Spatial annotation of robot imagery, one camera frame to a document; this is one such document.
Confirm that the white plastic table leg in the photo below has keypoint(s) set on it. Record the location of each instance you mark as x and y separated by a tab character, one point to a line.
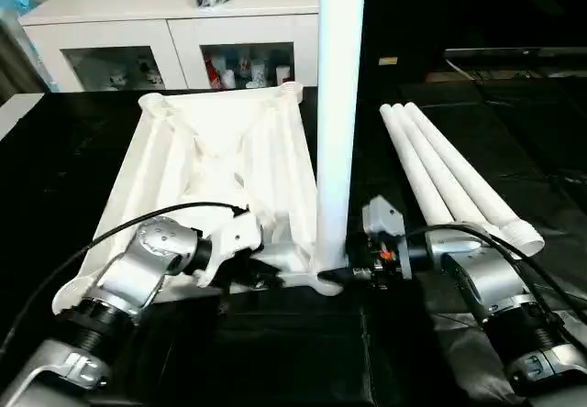
339	104
435	168
463	168
413	168

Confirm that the white plastic table top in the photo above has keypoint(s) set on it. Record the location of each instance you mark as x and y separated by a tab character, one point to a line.
206	159

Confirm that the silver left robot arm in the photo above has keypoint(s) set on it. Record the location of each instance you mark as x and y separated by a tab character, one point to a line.
156	242

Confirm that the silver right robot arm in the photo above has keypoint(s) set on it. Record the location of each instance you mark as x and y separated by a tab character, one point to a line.
490	278

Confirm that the black mat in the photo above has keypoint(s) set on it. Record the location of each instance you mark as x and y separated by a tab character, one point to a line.
298	356

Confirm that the red and white bottle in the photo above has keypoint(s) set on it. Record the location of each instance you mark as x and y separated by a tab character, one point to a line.
215	73

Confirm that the yellow label sticker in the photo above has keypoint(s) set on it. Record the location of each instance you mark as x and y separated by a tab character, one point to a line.
388	60

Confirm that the white toy figurine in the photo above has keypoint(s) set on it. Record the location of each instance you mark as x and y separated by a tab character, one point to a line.
117	80

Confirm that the long black bar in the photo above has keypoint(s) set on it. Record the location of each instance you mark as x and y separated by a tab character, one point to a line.
518	51

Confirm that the white cabinet with glass doors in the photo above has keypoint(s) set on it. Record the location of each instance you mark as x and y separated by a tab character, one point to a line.
160	17

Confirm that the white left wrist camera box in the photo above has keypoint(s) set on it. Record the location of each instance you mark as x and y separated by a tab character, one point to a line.
234	237

